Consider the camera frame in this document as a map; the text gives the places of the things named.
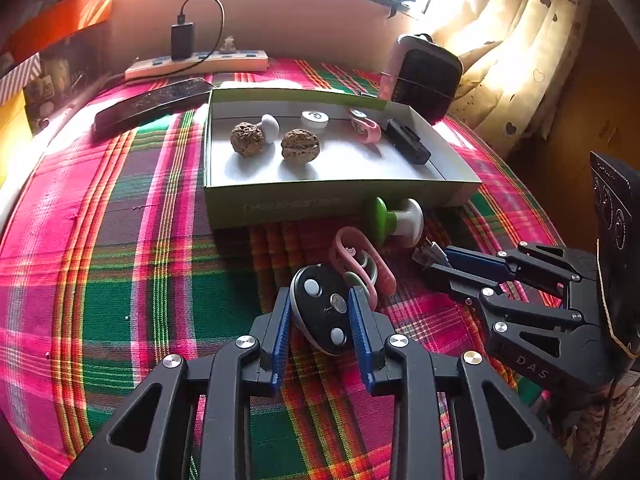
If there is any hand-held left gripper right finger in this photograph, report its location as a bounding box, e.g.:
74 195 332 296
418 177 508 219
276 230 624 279
348 286 583 480

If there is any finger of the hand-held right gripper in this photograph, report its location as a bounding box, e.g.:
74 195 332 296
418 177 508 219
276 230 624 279
422 262 583 333
442 241 598 297

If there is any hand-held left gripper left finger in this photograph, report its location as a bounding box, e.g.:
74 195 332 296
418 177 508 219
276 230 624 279
60 287 293 480

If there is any black white round spinner disc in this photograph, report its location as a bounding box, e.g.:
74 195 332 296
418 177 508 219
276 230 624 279
290 264 357 357

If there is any white green cardboard box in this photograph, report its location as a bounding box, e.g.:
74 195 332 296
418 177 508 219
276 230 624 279
202 87 483 231

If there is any small pink clip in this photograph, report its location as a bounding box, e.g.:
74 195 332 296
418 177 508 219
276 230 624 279
350 108 382 145

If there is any brown walnut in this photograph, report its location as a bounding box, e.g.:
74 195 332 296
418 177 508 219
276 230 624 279
280 129 321 162
230 121 265 158

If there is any grey green clip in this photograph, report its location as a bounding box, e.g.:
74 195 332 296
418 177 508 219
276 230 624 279
344 251 382 308

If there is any large pink clip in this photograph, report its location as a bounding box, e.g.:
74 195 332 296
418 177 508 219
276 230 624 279
331 226 398 297

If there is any green white mushroom-shaped hook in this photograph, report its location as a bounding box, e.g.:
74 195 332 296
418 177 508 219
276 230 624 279
371 196 425 248

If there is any speckled beige cloth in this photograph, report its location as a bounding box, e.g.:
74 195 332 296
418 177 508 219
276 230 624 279
547 375 640 466

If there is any small black rectangular device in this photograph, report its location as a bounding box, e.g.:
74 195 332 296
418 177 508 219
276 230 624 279
384 119 432 166

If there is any small black grille appliance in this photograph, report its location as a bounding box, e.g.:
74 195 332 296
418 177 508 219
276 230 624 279
378 34 463 125

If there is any white mushroom-shaped knob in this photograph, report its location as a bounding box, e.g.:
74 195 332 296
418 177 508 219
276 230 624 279
260 114 281 144

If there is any cream heart-print curtain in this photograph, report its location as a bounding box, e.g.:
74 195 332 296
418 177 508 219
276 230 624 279
430 0 596 161

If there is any black smartphone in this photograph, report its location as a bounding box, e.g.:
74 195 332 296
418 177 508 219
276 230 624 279
92 77 217 137

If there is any white power strip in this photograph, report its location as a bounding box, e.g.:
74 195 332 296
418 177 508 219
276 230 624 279
124 50 269 81

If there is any black charger block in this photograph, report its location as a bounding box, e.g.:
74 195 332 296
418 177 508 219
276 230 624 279
171 22 195 61

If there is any striped box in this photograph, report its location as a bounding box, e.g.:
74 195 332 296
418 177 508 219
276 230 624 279
0 55 41 106

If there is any black charger cable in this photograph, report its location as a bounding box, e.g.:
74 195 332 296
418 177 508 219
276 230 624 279
180 0 225 75

